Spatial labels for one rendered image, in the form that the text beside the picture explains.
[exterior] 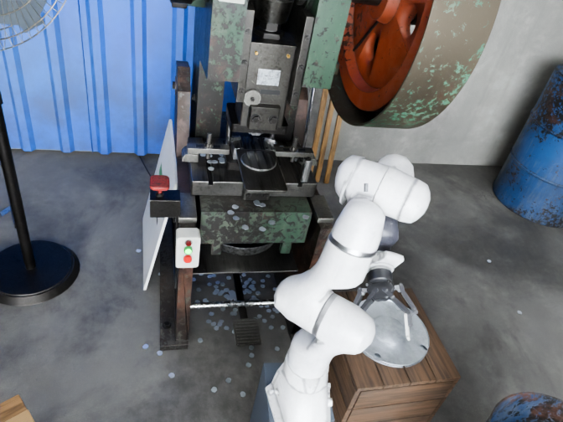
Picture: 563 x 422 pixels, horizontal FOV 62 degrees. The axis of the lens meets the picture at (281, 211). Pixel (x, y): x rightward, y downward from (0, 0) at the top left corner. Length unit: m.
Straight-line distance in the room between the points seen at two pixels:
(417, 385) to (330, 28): 1.16
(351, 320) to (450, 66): 0.70
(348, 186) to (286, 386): 0.56
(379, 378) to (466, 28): 1.06
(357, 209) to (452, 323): 1.51
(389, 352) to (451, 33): 1.02
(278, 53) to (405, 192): 0.68
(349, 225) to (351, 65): 0.93
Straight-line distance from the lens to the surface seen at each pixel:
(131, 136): 3.00
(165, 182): 1.51
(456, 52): 1.33
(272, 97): 1.57
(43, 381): 1.99
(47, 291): 2.21
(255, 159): 1.63
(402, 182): 1.05
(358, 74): 1.78
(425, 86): 1.36
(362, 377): 1.62
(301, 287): 1.09
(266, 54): 1.51
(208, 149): 1.71
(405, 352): 1.72
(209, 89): 1.81
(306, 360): 1.21
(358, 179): 1.05
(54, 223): 2.59
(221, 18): 1.41
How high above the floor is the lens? 1.63
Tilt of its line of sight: 37 degrees down
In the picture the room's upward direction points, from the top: 12 degrees clockwise
